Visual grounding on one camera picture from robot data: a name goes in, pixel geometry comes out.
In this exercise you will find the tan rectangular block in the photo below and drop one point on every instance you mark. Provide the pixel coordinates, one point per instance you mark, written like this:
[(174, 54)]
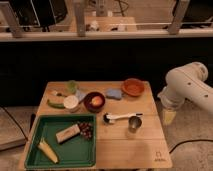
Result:
[(67, 133)]

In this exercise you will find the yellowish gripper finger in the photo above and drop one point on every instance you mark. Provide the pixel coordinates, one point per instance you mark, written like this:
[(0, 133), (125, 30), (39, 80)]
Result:
[(168, 116)]

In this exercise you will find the dark red bowl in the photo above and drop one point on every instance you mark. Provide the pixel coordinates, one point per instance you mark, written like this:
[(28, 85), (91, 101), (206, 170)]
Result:
[(88, 105)]

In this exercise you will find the light blue cloth piece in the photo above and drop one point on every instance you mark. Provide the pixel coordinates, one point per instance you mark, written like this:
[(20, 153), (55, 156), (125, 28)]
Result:
[(80, 95)]

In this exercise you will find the green plastic tray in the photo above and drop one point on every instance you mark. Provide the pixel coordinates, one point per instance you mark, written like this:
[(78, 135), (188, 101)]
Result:
[(76, 152)]

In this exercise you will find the blue sponge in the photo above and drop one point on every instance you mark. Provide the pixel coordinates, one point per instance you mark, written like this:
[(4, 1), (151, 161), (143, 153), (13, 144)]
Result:
[(114, 94)]

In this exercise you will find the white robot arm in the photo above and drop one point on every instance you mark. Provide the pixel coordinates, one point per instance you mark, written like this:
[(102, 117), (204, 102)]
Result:
[(185, 82)]

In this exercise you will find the yellow corn toy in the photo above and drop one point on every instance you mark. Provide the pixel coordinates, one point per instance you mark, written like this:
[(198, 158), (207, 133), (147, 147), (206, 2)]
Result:
[(48, 151)]

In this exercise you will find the dark grape bunch toy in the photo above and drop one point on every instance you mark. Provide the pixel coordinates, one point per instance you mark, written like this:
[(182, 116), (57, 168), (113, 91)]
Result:
[(86, 129)]

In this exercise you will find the green plastic cup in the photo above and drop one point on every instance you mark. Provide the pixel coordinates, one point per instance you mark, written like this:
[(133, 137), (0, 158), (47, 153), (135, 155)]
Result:
[(72, 86)]

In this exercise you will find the small metal cup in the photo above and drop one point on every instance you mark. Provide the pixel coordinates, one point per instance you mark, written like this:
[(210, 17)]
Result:
[(134, 123)]

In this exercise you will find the wooden folding table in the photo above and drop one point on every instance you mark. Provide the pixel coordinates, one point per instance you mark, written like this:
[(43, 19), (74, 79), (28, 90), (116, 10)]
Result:
[(117, 147)]

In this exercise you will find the orange bowl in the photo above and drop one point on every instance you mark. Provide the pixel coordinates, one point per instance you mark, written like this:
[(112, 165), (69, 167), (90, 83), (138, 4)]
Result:
[(133, 87)]

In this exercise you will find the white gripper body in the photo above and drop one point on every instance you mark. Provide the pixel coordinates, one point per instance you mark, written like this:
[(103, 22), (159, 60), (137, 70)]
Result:
[(170, 99)]

